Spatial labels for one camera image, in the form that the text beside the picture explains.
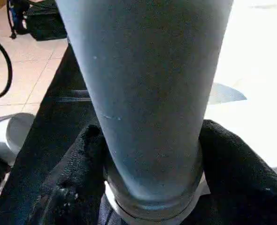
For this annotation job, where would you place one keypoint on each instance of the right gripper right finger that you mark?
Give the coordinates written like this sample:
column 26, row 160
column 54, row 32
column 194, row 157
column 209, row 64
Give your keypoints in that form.
column 242, row 187

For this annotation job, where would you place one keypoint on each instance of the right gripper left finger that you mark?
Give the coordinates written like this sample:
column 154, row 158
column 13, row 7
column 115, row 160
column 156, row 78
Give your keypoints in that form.
column 70, row 187

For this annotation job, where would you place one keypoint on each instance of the white plastic table top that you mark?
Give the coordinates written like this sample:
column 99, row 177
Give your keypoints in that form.
column 256, row 70

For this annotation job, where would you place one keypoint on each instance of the white plastic table leg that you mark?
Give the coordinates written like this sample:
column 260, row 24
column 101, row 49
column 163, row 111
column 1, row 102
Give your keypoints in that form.
column 148, row 93

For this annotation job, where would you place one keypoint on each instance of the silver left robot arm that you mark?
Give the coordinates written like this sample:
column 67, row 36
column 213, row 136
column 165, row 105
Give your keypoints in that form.
column 9, row 136

